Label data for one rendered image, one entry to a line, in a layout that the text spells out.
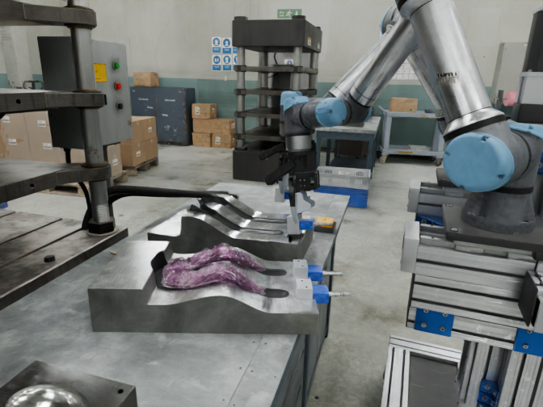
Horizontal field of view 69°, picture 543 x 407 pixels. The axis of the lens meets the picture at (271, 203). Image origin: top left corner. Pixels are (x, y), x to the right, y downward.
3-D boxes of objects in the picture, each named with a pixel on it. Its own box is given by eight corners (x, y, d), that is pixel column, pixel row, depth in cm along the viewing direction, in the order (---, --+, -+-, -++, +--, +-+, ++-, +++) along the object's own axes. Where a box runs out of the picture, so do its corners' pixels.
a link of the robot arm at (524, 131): (542, 182, 90) (557, 121, 85) (522, 192, 81) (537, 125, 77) (486, 173, 98) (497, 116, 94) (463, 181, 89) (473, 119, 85)
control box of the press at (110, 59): (155, 343, 209) (132, 43, 165) (118, 383, 181) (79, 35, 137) (119, 335, 215) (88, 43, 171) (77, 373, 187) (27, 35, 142)
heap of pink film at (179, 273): (266, 265, 109) (266, 238, 106) (266, 300, 92) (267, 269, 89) (170, 263, 108) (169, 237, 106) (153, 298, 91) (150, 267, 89)
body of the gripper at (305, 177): (315, 192, 114) (313, 150, 112) (286, 193, 116) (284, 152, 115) (320, 189, 121) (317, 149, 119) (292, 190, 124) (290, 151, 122)
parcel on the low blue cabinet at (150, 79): (160, 86, 806) (159, 72, 798) (151, 86, 776) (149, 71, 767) (142, 86, 817) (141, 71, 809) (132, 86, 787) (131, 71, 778)
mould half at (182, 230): (313, 240, 141) (314, 203, 137) (296, 272, 118) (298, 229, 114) (186, 223, 155) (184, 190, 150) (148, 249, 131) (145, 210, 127)
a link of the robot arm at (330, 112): (355, 95, 108) (324, 101, 117) (327, 95, 101) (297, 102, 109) (356, 124, 110) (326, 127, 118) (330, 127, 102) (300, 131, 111)
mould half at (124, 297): (305, 279, 114) (308, 243, 111) (317, 334, 89) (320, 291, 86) (130, 276, 113) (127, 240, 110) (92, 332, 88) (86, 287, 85)
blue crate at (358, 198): (368, 199, 473) (370, 181, 466) (366, 209, 435) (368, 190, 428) (317, 194, 489) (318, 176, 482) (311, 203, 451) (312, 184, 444)
